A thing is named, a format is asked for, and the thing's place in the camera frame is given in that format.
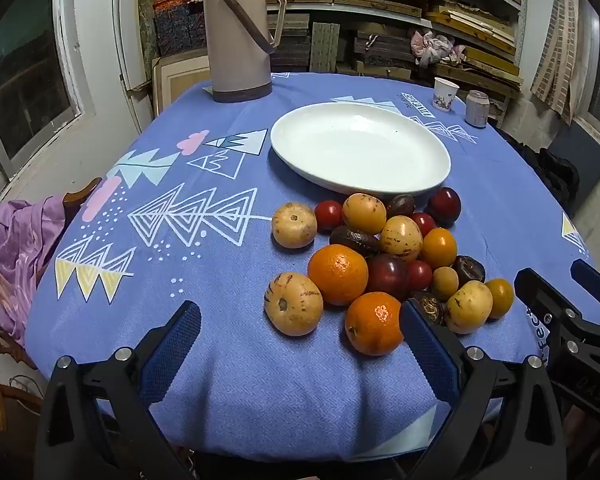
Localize white paper cup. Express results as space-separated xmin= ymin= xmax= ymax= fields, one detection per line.
xmin=432 ymin=77 xmax=459 ymax=112

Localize orange mandarin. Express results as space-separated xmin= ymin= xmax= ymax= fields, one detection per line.
xmin=307 ymin=243 xmax=370 ymax=307
xmin=344 ymin=291 xmax=405 ymax=357

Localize large orange-yellow tomato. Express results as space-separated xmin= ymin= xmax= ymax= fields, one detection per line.
xmin=420 ymin=228 xmax=458 ymax=270

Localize dark purple passion fruit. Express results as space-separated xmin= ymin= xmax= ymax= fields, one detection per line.
xmin=385 ymin=194 xmax=416 ymax=218

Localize dark blue chair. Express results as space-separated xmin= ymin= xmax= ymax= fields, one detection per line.
xmin=547 ymin=132 xmax=600 ymax=216

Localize small orange-yellow tomato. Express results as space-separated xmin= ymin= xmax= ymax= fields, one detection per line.
xmin=485 ymin=278 xmax=515 ymax=319

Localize red tomato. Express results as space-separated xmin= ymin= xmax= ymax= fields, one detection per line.
xmin=314 ymin=200 xmax=344 ymax=232
xmin=406 ymin=260 xmax=433 ymax=292
xmin=411 ymin=212 xmax=436 ymax=237

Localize yellow striped pepino melon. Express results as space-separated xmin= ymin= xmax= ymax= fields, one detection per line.
xmin=341 ymin=193 xmax=387 ymax=235
xmin=445 ymin=280 xmax=494 ymax=335
xmin=264 ymin=272 xmax=325 ymax=337
xmin=271 ymin=202 xmax=318 ymax=250
xmin=379 ymin=215 xmax=424 ymax=262

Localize black cloth bundle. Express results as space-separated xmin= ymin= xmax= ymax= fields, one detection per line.
xmin=517 ymin=142 xmax=581 ymax=211

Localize silver drink can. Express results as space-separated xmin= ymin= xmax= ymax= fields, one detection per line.
xmin=464 ymin=90 xmax=491 ymax=128

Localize crumpled pink cloth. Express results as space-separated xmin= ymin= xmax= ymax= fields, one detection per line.
xmin=411 ymin=30 xmax=467 ymax=67

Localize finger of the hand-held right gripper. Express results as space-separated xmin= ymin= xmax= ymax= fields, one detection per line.
xmin=571 ymin=258 xmax=600 ymax=309
xmin=513 ymin=267 xmax=588 ymax=356

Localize purple satin cloth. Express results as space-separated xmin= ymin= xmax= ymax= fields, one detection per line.
xmin=0 ymin=195 xmax=76 ymax=348

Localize wooden chair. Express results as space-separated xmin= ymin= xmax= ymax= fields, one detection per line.
xmin=0 ymin=177 xmax=103 ymax=431

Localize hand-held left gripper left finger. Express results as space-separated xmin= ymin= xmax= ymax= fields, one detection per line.
xmin=34 ymin=301 xmax=202 ymax=480

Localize beige thermos flask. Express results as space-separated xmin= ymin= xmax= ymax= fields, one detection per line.
xmin=202 ymin=0 xmax=287 ymax=104

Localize white framed window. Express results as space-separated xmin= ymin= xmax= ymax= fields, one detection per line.
xmin=0 ymin=0 xmax=83 ymax=176

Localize white oval plate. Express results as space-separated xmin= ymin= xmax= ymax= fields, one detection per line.
xmin=270 ymin=102 xmax=452 ymax=197

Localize white leaning boards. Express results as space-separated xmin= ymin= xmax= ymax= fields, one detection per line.
xmin=111 ymin=0 xmax=156 ymax=131

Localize beige hanging woven mat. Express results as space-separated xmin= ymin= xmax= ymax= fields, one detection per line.
xmin=530 ymin=0 xmax=588 ymax=126

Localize dark red plum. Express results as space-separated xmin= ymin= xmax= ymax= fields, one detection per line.
xmin=366 ymin=253 xmax=409 ymax=302
xmin=426 ymin=187 xmax=462 ymax=224

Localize blue printed tablecloth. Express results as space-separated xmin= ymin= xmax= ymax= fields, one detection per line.
xmin=25 ymin=71 xmax=593 ymax=463

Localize leaning picture frame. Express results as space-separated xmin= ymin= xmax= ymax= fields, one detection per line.
xmin=152 ymin=55 xmax=213 ymax=111

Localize small tan longan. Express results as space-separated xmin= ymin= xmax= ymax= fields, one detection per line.
xmin=431 ymin=266 xmax=461 ymax=302

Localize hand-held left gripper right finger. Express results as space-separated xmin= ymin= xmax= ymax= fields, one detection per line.
xmin=399 ymin=298 xmax=566 ymax=480

